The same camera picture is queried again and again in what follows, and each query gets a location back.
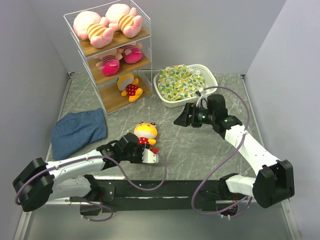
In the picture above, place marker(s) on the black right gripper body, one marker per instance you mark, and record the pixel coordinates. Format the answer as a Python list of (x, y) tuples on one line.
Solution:
[(200, 116)]

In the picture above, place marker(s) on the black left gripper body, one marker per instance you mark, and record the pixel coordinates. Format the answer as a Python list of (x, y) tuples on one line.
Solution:
[(135, 156)]

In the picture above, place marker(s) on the yellow plush red dotted dress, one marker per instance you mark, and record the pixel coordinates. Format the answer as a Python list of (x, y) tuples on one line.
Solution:
[(146, 133)]

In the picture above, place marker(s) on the black-haired doll pink striped dress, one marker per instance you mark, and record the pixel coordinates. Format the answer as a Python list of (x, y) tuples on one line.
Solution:
[(131, 53)]

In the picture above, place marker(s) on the pink plush pig striped shirt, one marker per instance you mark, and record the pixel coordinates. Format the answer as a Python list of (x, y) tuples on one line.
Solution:
[(90, 25)]

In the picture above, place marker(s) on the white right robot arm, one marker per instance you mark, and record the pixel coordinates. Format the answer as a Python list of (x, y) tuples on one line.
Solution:
[(274, 180)]

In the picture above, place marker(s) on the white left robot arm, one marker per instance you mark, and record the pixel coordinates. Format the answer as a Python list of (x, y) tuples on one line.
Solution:
[(41, 182)]

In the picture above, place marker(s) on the lemon print cloth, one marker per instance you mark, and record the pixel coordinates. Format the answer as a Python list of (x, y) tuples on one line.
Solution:
[(179, 82)]

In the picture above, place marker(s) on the white plastic basket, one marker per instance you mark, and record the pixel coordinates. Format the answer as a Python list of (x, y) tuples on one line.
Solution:
[(210, 83)]

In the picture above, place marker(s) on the blue checked cloth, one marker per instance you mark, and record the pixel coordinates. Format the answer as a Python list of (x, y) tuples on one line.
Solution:
[(75, 131)]

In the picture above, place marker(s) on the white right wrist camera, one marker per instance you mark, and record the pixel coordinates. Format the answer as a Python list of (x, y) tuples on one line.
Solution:
[(201, 99)]

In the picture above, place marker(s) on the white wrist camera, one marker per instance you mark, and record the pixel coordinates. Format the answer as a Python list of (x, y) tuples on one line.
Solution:
[(201, 99), (150, 156)]

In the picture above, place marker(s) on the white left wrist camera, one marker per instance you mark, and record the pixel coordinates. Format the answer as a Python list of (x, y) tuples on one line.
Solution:
[(150, 156)]

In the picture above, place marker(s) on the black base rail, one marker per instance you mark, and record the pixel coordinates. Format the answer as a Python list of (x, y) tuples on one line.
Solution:
[(120, 195)]

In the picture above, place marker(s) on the white wire wooden shelf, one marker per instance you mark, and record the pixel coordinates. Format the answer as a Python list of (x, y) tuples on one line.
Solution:
[(106, 86)]

